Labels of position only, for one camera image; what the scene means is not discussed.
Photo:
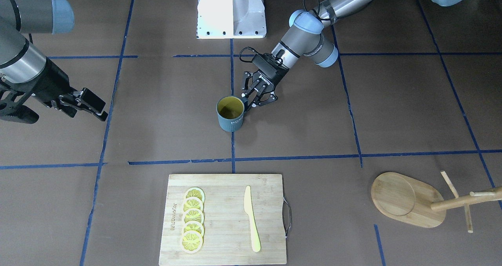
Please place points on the yellow plastic knife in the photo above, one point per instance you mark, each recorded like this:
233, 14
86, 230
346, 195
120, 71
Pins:
248, 209

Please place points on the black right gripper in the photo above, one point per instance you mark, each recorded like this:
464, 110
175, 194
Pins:
48, 84

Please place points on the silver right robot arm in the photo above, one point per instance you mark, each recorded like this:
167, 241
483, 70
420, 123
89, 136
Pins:
27, 72

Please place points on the lemon slice nearest rack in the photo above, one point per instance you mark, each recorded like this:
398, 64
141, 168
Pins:
195, 192

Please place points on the wooden cutting board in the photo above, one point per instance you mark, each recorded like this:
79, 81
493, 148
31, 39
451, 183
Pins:
227, 236

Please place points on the lemon slice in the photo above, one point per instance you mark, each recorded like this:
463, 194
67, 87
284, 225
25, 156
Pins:
194, 225
193, 203
193, 214
191, 241

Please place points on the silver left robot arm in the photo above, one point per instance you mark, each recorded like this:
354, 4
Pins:
303, 38

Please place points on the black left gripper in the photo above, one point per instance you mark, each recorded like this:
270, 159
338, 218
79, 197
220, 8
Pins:
273, 79

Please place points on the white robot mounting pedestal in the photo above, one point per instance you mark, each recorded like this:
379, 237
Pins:
231, 19

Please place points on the wooden cup storage rack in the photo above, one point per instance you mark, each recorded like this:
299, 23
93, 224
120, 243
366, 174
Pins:
417, 203

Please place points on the blue ribbed mug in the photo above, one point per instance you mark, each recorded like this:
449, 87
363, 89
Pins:
230, 112

